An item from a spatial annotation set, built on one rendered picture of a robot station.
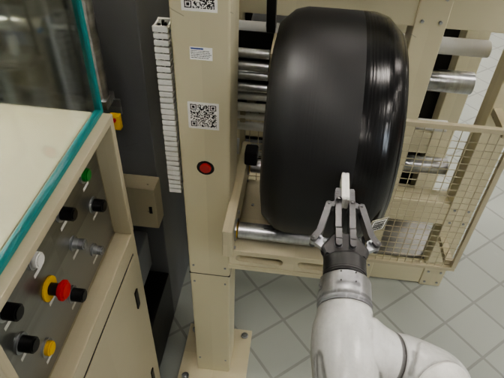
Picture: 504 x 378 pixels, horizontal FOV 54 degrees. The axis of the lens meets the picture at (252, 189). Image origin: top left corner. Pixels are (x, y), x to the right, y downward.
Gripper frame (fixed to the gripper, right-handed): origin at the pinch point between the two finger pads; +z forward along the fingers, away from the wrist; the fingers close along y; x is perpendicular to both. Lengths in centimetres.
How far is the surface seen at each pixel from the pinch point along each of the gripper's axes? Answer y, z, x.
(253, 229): 18.9, 11.4, 32.9
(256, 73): 24, 62, 20
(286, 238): 9.9, 10.4, 33.7
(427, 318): -57, 42, 130
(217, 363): 31, 6, 118
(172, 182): 42, 20, 27
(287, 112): 12.8, 10.8, -9.3
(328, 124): 4.4, 9.2, -8.5
